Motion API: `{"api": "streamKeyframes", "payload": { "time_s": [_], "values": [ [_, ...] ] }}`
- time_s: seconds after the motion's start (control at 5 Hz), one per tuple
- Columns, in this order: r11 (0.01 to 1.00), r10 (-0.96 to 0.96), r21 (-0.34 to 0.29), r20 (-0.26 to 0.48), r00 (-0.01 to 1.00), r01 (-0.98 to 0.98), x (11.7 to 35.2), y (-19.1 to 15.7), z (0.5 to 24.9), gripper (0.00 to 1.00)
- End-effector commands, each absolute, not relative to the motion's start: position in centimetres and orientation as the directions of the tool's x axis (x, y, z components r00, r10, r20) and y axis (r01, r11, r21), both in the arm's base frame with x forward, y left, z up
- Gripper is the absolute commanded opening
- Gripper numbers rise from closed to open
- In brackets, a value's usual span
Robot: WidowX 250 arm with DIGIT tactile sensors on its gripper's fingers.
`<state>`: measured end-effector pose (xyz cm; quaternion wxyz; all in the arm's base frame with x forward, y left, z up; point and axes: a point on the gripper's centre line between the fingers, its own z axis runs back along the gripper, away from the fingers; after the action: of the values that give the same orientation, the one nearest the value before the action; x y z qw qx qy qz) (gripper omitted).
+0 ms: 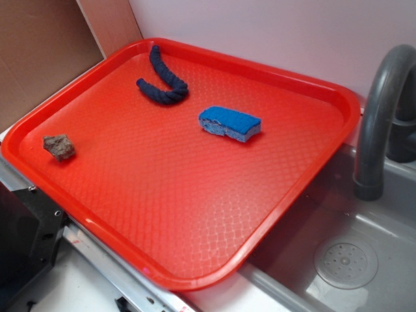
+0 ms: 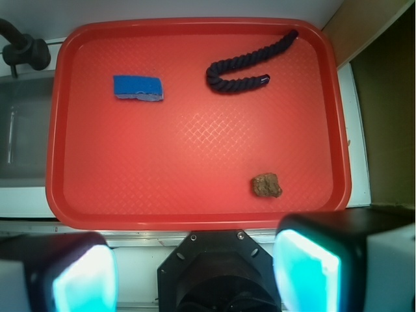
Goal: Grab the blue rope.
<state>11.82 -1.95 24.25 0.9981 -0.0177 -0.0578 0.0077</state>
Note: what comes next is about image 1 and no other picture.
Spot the grey plastic sink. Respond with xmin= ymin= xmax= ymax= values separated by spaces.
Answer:
xmin=240 ymin=145 xmax=415 ymax=311

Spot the sink drain cover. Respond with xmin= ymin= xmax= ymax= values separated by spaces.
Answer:
xmin=313 ymin=235 xmax=378 ymax=290

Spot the brown rock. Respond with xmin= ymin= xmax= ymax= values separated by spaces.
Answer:
xmin=42 ymin=134 xmax=76 ymax=163

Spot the grey plastic faucet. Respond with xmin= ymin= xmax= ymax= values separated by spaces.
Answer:
xmin=354 ymin=44 xmax=415 ymax=201

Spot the dark blue twisted rope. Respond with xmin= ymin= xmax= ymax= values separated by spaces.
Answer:
xmin=136 ymin=45 xmax=189 ymax=107

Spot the red plastic tray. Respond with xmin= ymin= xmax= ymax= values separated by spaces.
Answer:
xmin=1 ymin=38 xmax=360 ymax=291

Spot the brown cardboard panel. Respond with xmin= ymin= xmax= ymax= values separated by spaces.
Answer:
xmin=1 ymin=1 xmax=142 ymax=131

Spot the blue sponge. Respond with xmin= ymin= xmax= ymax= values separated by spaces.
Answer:
xmin=198 ymin=107 xmax=262 ymax=143

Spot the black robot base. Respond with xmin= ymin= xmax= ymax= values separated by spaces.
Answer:
xmin=1 ymin=185 xmax=66 ymax=289

